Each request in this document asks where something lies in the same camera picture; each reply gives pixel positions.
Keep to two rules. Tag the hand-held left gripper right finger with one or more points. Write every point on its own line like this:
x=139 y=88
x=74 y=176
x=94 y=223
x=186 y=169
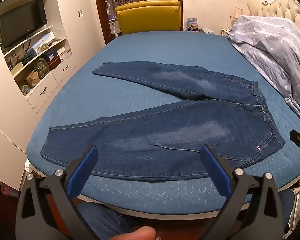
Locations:
x=215 y=167

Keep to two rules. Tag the brown wooden box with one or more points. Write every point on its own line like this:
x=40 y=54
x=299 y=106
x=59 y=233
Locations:
x=55 y=63

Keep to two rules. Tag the long white box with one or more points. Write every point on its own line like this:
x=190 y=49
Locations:
x=43 y=41

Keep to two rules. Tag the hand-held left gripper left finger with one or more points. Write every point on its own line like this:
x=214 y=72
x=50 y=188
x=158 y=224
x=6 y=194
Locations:
x=83 y=170

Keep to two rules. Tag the cream tufted headboard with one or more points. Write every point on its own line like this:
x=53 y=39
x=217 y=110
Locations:
x=277 y=7

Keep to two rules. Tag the person's leg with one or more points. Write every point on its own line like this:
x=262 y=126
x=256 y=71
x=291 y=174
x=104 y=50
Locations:
x=100 y=220
x=286 y=205

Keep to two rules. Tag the bed with blue quilted cover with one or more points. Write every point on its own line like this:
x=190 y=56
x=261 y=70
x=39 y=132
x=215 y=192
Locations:
x=165 y=47

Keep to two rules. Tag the white wall cabinet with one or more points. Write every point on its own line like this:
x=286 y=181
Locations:
x=72 y=27

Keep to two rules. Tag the black bag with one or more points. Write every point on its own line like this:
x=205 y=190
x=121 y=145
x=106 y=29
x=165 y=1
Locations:
x=29 y=56

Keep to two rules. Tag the black television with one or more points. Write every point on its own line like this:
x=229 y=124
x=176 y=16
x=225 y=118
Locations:
x=22 y=22

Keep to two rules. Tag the white ornate vanity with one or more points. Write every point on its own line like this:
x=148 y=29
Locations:
x=114 y=26

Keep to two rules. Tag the yellow chair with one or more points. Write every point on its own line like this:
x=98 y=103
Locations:
x=147 y=17

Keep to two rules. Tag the clear plastic bag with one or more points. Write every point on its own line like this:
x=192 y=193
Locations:
x=42 y=68

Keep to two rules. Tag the wooden door frame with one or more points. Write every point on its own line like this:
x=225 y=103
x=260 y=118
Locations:
x=98 y=10

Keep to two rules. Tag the pink plastic bag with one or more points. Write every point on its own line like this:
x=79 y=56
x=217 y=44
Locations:
x=8 y=190

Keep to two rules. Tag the small table lamp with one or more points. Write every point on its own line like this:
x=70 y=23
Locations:
x=237 y=13

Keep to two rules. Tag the brown paper bag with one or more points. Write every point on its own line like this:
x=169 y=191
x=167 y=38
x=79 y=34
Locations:
x=32 y=78

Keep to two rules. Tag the grey star-print duvet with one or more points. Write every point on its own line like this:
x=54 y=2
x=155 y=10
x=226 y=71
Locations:
x=272 y=50

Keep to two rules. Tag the blue box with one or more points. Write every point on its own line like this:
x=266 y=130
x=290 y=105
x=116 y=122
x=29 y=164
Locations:
x=50 y=55

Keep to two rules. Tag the person's left hand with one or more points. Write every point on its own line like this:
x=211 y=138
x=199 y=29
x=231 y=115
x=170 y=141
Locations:
x=140 y=233

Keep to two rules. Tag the small white box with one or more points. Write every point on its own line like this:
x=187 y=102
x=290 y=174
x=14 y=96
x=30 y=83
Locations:
x=64 y=53

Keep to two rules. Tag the blue denim pants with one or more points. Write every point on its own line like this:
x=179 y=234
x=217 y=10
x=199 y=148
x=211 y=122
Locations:
x=165 y=135

